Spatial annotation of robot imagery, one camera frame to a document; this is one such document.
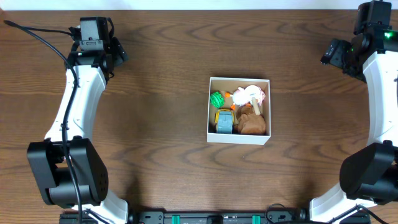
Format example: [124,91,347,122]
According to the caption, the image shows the green round toy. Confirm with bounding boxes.
[210,91,224,108]

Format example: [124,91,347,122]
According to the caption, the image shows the pink white duck toy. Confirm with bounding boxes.
[225,85,266,110]

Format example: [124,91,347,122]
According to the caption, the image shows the brown plush bear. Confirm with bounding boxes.
[234,106,266,135]

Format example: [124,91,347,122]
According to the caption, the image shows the grey yellow toy car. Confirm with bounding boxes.
[215,109,234,134]

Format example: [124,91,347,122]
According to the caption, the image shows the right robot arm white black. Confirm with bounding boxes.
[309,1,397,223]

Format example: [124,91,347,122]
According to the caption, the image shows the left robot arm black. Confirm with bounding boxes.
[27,17,129,223]

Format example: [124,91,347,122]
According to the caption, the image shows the white cardboard box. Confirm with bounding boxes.
[207,77,271,145]

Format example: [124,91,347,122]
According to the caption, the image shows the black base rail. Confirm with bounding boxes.
[59,208,371,224]

